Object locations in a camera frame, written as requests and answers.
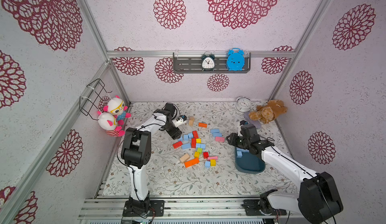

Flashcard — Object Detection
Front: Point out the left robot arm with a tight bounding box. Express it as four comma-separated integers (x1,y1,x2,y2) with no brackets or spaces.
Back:
121,102,182,213

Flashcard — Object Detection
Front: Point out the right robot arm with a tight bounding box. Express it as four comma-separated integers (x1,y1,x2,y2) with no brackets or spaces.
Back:
226,121,343,224

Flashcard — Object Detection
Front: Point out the pink block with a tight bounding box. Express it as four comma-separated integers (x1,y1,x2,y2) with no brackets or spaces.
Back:
215,136,225,143

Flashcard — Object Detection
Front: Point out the dark teal plastic tray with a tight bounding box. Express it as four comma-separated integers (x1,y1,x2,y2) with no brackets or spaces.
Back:
235,147,265,174

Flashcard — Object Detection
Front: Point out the grey fabric glasses case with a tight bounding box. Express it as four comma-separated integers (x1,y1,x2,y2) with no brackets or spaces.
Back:
244,111,256,125

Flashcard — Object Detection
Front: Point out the brown teddy bear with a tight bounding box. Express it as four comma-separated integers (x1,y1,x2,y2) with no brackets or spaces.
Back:
249,99,287,124

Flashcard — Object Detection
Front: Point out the long red block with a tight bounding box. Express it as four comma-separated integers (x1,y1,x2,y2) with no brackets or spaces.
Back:
192,131,199,139

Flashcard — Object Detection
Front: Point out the red block left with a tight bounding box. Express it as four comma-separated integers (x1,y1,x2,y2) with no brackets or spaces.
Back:
172,141,183,149

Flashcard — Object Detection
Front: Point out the long orange block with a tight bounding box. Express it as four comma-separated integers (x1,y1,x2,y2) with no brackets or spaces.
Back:
184,158,200,168

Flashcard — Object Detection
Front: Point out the natural wood long block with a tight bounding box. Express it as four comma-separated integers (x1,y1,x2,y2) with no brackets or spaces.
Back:
180,153,191,163

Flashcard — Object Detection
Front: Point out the white plush with glasses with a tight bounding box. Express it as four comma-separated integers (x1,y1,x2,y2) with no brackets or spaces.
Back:
103,95,131,126

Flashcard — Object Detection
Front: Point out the dark green alarm clock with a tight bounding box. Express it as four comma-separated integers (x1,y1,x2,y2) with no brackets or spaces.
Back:
201,54,216,71

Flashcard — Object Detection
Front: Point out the white pink plush toy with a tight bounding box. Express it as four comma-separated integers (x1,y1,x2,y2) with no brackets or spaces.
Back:
98,111,125,137

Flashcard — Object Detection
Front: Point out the blue alarm clock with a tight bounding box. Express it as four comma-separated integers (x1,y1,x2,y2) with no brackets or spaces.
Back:
226,48,245,71

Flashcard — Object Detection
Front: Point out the grey wall shelf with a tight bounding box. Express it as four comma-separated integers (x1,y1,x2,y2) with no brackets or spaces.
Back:
172,51,251,74

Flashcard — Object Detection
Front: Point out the black wire basket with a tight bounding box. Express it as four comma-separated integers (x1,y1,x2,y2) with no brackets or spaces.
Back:
78,78,112,121

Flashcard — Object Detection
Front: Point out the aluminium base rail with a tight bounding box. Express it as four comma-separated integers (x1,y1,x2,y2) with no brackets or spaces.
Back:
77,196,303,222

